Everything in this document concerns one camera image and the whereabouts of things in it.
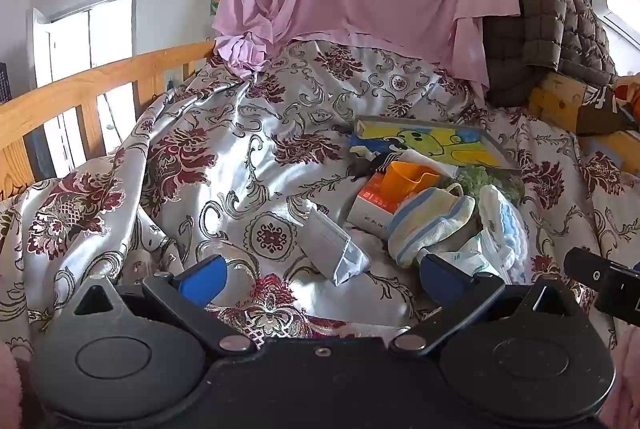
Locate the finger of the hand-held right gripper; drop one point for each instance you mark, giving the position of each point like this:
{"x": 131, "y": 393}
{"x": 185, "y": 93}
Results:
{"x": 585, "y": 268}

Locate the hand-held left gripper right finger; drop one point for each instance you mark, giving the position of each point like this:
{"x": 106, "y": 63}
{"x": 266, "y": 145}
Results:
{"x": 442, "y": 280}

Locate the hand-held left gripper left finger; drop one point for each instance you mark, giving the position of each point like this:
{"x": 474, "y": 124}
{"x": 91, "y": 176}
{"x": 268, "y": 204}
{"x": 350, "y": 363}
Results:
{"x": 202, "y": 283}

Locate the white printed plastic packet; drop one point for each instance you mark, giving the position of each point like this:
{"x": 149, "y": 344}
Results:
{"x": 475, "y": 254}

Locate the yellow blue striped cloth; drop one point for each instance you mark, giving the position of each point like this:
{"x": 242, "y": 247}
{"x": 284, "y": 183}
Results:
{"x": 430, "y": 219}

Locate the pink fuzzy garment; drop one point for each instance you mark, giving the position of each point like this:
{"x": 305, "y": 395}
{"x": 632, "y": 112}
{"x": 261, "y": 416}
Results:
{"x": 627, "y": 379}
{"x": 12, "y": 384}

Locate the orange white cardboard box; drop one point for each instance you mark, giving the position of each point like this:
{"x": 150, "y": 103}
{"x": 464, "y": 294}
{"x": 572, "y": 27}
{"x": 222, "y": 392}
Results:
{"x": 372, "y": 211}

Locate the bag of green leaves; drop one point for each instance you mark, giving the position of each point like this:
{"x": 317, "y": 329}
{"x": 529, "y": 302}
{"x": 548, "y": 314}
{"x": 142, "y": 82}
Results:
{"x": 480, "y": 181}

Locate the orange plastic cup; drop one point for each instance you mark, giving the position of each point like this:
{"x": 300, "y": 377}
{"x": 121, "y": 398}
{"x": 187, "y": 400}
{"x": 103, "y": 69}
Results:
{"x": 405, "y": 181}

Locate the white blue milk carton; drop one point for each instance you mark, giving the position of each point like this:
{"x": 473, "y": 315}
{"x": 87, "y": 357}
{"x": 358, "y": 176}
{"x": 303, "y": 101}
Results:
{"x": 330, "y": 246}

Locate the small black object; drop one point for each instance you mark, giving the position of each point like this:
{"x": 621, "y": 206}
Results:
{"x": 372, "y": 164}

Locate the yellow blue picture board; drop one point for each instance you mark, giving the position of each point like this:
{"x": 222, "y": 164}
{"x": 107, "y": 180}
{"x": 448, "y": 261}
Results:
{"x": 435, "y": 141}

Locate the floral satin blanket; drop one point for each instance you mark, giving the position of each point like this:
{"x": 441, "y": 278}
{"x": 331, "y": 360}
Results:
{"x": 225, "y": 134}

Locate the brown cloth with white letters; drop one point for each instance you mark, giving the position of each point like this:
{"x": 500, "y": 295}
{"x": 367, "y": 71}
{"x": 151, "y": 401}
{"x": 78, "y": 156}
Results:
{"x": 597, "y": 109}

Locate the pile of colourful clothes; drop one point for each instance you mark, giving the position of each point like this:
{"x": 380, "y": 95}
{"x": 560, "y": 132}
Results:
{"x": 630, "y": 86}

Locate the brown quilted jacket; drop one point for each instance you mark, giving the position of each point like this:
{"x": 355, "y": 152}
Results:
{"x": 540, "y": 19}

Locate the white air conditioner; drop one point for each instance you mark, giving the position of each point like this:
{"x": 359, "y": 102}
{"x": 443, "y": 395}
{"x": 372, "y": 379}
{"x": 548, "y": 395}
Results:
{"x": 617, "y": 4}

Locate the white glass door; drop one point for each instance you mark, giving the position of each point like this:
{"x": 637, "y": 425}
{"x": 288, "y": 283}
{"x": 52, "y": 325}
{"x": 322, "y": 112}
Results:
{"x": 75, "y": 39}

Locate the wooden bed rail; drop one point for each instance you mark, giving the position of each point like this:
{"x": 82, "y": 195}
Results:
{"x": 85, "y": 81}

